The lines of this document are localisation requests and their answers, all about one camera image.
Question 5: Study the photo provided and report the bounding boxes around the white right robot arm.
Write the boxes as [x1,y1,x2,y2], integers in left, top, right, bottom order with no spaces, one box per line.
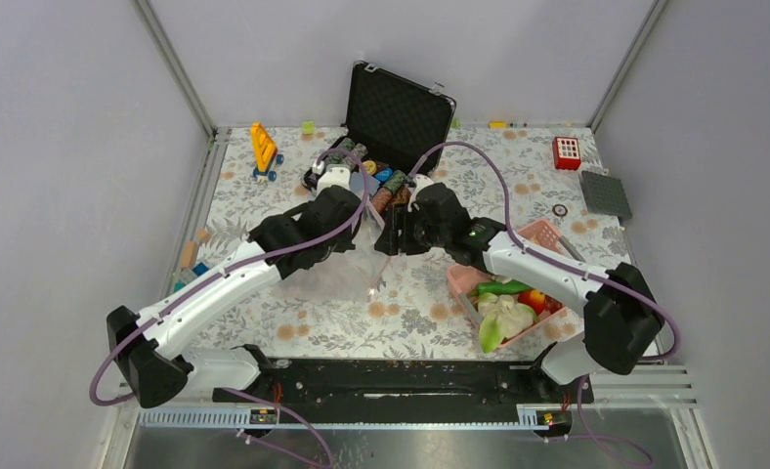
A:
[375,183,665,403]

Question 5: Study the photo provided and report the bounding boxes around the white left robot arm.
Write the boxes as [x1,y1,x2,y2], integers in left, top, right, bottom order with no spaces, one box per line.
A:
[101,186,365,408]

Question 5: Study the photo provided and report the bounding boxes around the yellow toy ladder cart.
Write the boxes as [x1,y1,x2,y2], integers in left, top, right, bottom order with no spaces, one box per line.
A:
[250,122,284,182]

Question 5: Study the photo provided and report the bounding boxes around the blue toy block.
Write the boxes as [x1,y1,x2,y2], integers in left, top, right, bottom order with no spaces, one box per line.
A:
[173,262,209,292]

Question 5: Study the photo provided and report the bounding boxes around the black poker chip case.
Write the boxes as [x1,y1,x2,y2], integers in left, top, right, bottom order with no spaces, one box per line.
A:
[308,62,456,221]

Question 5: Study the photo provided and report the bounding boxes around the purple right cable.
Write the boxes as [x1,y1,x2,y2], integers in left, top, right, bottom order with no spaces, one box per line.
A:
[407,141,683,362]

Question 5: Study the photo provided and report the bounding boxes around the grey building baseplate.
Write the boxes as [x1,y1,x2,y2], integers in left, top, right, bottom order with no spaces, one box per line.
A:
[579,170,633,220]

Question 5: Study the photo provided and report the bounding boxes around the green toy leaf vegetable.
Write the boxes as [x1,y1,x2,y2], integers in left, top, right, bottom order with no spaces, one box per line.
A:
[479,315,505,354]

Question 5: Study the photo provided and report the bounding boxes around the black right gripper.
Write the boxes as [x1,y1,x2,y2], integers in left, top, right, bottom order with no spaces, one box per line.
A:
[373,203,450,256]

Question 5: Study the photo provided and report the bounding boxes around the loose poker chip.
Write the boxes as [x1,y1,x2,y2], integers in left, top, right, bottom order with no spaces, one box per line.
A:
[552,204,569,218]

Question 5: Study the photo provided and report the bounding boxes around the red toy block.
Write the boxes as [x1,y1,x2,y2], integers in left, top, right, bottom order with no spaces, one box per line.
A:
[552,136,582,171]

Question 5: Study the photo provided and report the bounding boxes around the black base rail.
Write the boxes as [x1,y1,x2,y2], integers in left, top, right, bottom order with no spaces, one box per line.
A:
[213,359,594,425]

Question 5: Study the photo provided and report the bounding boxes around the clear pink zip top bag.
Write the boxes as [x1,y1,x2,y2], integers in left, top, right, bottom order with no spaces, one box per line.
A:
[271,204,389,302]

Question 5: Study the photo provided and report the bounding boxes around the pink plastic basket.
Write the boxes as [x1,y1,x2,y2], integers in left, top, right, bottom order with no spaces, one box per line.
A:
[446,218,603,352]

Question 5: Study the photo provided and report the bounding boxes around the green toy pepper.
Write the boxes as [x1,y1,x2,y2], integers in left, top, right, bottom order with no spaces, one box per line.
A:
[471,280,532,296]

